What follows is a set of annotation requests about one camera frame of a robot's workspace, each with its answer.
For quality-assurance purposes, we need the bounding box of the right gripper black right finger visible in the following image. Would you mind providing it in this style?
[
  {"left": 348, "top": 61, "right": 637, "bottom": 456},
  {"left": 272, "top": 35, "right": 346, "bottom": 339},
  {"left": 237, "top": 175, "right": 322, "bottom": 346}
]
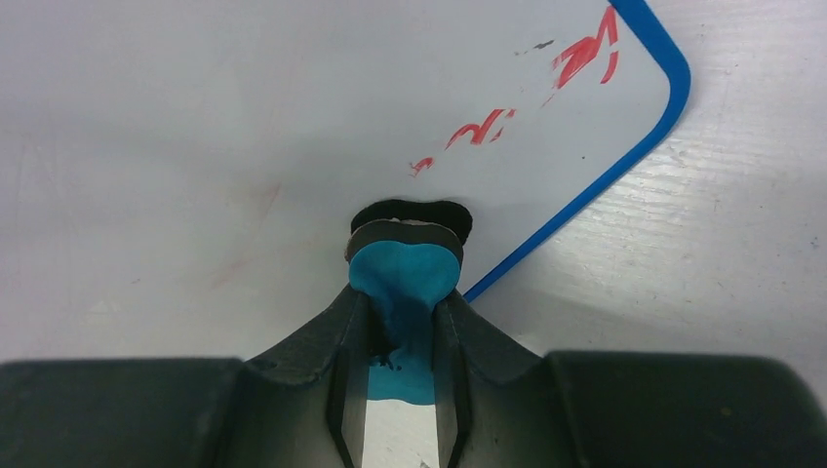
[{"left": 433, "top": 292, "right": 826, "bottom": 467}]

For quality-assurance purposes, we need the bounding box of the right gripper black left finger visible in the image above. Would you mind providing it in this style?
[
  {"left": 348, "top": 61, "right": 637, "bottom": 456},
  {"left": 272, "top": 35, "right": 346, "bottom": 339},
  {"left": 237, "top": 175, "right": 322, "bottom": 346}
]
[{"left": 1, "top": 288, "right": 370, "bottom": 467}]

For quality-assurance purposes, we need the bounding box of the blue and black eraser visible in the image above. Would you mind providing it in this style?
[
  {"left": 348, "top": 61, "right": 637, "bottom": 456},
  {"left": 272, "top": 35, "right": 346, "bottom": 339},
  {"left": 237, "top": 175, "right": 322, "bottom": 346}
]
[{"left": 344, "top": 199, "right": 473, "bottom": 406}]

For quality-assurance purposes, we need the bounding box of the blue framed whiteboard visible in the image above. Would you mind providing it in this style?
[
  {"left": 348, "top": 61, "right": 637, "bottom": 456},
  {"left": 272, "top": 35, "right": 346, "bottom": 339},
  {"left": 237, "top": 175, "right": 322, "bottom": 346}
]
[{"left": 1, "top": 1, "right": 690, "bottom": 360}]

